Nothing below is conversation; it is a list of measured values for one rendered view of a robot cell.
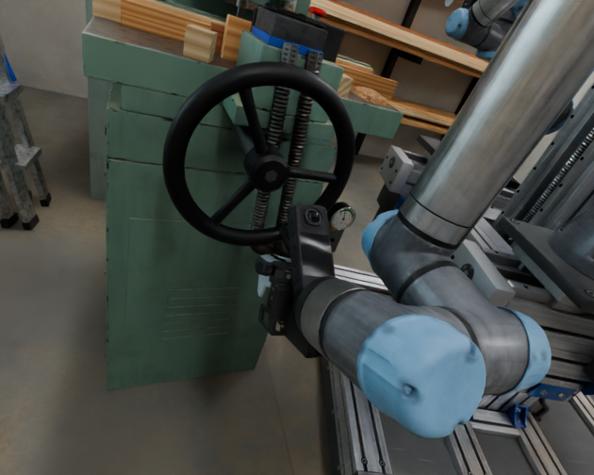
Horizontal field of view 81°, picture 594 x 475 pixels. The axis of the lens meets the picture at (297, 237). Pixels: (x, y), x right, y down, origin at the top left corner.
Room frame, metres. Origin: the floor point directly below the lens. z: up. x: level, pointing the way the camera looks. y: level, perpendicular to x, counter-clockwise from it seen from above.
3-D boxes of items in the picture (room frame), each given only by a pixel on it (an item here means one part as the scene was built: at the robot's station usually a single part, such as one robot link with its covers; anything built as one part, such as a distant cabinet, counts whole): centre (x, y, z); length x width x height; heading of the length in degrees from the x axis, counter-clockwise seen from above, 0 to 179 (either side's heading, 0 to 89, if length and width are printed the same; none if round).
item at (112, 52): (0.71, 0.16, 0.87); 0.61 x 0.30 x 0.06; 121
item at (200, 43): (0.61, 0.26, 0.92); 0.04 x 0.04 x 0.04; 11
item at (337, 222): (0.73, -0.08, 0.65); 0.06 x 0.04 x 0.08; 121
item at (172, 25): (0.83, 0.16, 0.92); 0.63 x 0.02 x 0.04; 121
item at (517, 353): (0.26, -0.18, 0.81); 0.11 x 0.11 x 0.08; 28
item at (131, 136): (0.88, 0.32, 0.76); 0.57 x 0.45 x 0.09; 31
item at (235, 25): (0.75, 0.15, 0.94); 0.22 x 0.02 x 0.07; 121
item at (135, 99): (0.72, 0.22, 0.82); 0.40 x 0.21 x 0.04; 121
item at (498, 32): (1.32, -0.36, 1.12); 0.11 x 0.08 x 0.11; 116
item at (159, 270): (0.87, 0.32, 0.35); 0.58 x 0.45 x 0.71; 31
